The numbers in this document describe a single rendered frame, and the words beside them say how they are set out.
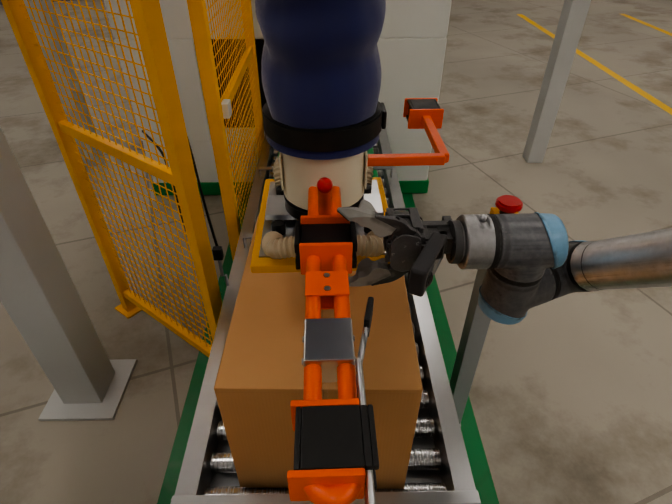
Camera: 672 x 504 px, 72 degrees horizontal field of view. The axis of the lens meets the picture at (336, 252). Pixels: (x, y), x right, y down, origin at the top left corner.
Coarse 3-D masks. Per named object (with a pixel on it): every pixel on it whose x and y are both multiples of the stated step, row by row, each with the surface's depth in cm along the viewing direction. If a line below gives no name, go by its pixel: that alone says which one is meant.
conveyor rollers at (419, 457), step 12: (276, 156) 253; (384, 180) 232; (420, 372) 140; (420, 420) 127; (432, 420) 127; (420, 432) 126; (432, 432) 126; (216, 456) 119; (228, 456) 119; (420, 456) 119; (432, 456) 119; (216, 468) 118; (228, 468) 118; (408, 468) 119; (420, 468) 119; (432, 468) 119; (204, 492) 112; (216, 492) 112; (228, 492) 112; (240, 492) 112; (252, 492) 112; (264, 492) 112; (276, 492) 112; (288, 492) 112
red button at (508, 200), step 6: (498, 198) 126; (504, 198) 125; (510, 198) 125; (516, 198) 125; (498, 204) 124; (504, 204) 123; (510, 204) 123; (516, 204) 123; (522, 204) 124; (504, 210) 123; (510, 210) 122; (516, 210) 122
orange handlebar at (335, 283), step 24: (432, 120) 113; (432, 144) 105; (312, 192) 86; (336, 192) 86; (312, 264) 70; (336, 264) 70; (312, 288) 65; (336, 288) 65; (312, 312) 62; (336, 312) 62; (312, 384) 53
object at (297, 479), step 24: (312, 408) 49; (336, 408) 49; (312, 432) 47; (336, 432) 47; (360, 432) 47; (312, 456) 45; (336, 456) 45; (360, 456) 45; (288, 480) 43; (312, 480) 44; (336, 480) 44; (360, 480) 44
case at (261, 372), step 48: (240, 288) 110; (288, 288) 110; (384, 288) 110; (240, 336) 98; (288, 336) 98; (384, 336) 98; (240, 384) 89; (288, 384) 89; (336, 384) 89; (384, 384) 89; (240, 432) 98; (288, 432) 97; (384, 432) 97; (240, 480) 110; (384, 480) 110
